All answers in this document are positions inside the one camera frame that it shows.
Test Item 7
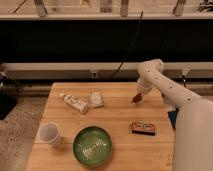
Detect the red pepper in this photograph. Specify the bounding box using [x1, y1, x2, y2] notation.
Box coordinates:
[132, 93, 142, 103]

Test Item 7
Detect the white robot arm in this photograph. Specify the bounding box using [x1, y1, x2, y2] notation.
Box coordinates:
[137, 59, 213, 171]

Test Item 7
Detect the white tube bottle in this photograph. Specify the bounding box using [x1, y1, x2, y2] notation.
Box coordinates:
[60, 93, 88, 114]

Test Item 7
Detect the orange brown small box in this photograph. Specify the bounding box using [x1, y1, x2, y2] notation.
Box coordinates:
[131, 122, 155, 136]

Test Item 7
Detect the green ribbed bowl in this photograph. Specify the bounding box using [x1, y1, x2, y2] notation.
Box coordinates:
[72, 126, 112, 168]

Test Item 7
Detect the blue box on floor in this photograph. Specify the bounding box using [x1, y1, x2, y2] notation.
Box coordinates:
[168, 110, 178, 129]

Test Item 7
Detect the dark object at left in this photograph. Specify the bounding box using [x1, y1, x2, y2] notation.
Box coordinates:
[0, 71, 20, 120]

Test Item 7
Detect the black hanging cable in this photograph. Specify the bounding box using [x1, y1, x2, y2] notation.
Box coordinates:
[105, 10, 145, 80]

